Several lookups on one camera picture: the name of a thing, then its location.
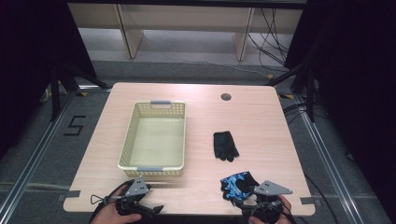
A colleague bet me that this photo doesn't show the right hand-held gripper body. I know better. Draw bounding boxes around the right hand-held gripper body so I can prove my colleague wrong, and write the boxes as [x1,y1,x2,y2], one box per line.
[242,180,294,224]

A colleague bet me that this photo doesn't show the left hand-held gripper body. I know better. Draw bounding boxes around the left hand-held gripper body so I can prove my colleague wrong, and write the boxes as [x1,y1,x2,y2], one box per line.
[115,175,153,217]

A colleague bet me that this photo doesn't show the blue patterned glove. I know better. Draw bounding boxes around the blue patterned glove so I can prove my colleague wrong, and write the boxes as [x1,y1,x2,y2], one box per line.
[219,171,261,207]

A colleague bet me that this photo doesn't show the black glove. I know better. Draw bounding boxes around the black glove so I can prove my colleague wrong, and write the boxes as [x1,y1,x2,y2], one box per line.
[213,131,240,162]

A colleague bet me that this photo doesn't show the yellow plastic basket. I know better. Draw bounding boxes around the yellow plastic basket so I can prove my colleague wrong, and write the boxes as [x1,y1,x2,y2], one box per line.
[117,99,188,178]

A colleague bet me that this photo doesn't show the person's right hand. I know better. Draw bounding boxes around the person's right hand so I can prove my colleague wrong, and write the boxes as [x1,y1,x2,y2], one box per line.
[247,195,293,224]

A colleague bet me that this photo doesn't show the person's left hand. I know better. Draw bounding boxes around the person's left hand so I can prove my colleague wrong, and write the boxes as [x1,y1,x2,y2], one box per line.
[89,189,143,224]

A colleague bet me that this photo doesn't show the black metal stand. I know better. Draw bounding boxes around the black metal stand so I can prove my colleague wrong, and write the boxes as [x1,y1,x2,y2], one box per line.
[49,61,111,123]
[265,61,317,123]

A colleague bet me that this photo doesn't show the black curtain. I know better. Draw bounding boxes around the black curtain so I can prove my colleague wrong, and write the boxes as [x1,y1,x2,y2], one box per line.
[0,0,97,160]
[283,0,396,216]

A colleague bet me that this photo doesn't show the light wooden shelf unit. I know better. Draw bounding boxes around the light wooden shelf unit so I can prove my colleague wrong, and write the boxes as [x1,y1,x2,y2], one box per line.
[67,2,304,63]

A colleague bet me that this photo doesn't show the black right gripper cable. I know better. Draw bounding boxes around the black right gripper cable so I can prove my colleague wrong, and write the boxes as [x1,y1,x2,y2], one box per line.
[253,201,297,224]

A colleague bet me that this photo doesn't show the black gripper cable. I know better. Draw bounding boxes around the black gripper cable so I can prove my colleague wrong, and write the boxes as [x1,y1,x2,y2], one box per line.
[90,180,134,207]
[253,201,297,224]

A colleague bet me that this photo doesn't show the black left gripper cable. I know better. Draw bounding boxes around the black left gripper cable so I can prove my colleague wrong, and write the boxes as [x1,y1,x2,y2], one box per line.
[90,180,134,207]

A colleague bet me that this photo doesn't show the black floor cable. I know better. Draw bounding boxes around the black floor cable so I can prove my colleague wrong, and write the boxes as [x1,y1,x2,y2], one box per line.
[302,171,341,224]

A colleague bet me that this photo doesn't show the metal floor rail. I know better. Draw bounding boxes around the metal floor rail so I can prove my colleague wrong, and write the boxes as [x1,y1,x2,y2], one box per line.
[0,89,79,217]
[293,92,365,224]

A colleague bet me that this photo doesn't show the black floor cables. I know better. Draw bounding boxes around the black floor cables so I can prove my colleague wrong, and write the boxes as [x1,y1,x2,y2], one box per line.
[282,102,312,126]

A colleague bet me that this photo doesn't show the bundle of black cables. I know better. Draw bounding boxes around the bundle of black cables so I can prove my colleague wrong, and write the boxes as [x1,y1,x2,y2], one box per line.
[247,7,291,67]

